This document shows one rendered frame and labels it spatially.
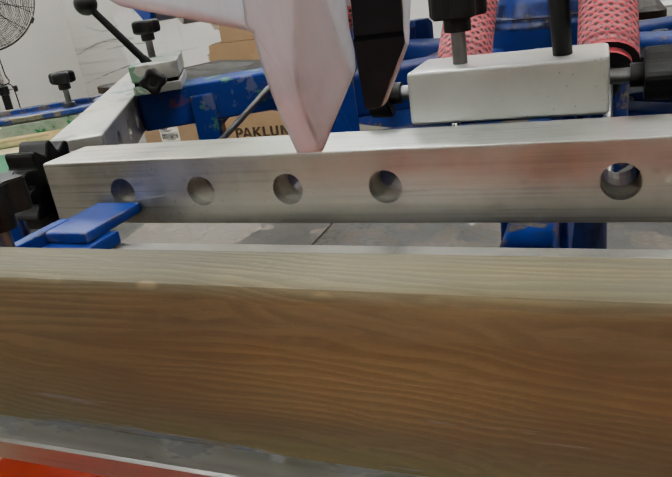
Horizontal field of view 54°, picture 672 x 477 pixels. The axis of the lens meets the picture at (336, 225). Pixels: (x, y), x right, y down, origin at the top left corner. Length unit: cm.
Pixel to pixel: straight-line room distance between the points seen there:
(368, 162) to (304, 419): 23
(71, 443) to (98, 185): 29
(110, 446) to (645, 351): 18
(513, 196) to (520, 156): 2
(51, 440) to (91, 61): 545
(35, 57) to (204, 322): 527
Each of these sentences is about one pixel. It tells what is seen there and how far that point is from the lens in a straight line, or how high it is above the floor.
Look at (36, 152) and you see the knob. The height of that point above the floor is 105.
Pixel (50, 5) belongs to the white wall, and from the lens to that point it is 568.
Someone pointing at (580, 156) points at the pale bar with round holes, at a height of 103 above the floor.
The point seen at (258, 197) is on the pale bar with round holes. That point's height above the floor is 101.
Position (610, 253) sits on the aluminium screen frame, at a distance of 37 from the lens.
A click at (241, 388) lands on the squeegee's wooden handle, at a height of 102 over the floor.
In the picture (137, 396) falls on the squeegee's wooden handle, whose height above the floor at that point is 101.
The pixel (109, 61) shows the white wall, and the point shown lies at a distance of 559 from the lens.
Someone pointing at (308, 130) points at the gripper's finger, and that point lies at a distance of 15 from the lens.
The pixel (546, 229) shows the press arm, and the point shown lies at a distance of 60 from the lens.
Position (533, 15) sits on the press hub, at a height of 106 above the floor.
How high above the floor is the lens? 114
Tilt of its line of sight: 20 degrees down
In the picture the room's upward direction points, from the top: 9 degrees counter-clockwise
